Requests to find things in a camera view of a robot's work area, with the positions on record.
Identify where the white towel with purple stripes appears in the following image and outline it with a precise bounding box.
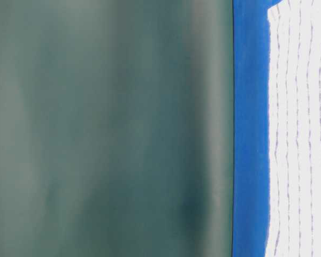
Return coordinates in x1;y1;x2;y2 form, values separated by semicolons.
265;0;321;256

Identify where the blue cloth mat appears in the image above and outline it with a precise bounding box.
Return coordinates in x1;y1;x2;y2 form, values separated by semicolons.
232;1;276;256

